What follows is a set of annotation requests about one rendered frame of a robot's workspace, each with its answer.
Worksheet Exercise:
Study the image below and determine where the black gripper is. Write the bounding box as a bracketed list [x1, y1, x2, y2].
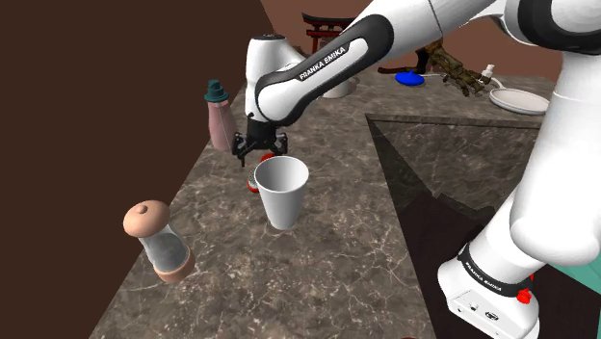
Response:
[231, 116, 289, 169]

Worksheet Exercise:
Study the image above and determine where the red can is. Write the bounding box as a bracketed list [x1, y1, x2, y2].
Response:
[247, 151, 276, 195]

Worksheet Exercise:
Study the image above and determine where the pink bottle with teal cap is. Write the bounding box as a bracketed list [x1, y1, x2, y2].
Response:
[203, 79, 239, 153]

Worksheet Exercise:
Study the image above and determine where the white paper cup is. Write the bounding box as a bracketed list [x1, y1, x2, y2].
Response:
[253, 155, 310, 232]

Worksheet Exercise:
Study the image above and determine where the white round container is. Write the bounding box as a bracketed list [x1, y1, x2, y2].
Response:
[321, 77, 352, 100]

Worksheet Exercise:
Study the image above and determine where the red gate figure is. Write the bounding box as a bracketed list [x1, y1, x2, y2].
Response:
[300, 12, 358, 56]

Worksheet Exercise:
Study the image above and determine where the glass grinder with wooden top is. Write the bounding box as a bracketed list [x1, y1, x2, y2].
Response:
[122, 199, 196, 284]

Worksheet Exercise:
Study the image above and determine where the blue disc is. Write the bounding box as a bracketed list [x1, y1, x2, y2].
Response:
[394, 69, 427, 88]

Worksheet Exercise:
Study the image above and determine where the dark brown robot stand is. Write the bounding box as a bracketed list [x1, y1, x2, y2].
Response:
[399, 190, 601, 339]

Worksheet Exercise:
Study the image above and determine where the brown skeletal hand figure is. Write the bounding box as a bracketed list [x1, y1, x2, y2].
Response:
[377, 39, 492, 98]

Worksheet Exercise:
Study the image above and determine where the small white pump bottle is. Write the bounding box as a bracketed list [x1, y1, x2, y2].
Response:
[479, 64, 497, 89]

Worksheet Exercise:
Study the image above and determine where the white plate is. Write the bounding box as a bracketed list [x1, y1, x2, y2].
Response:
[488, 87, 551, 117]

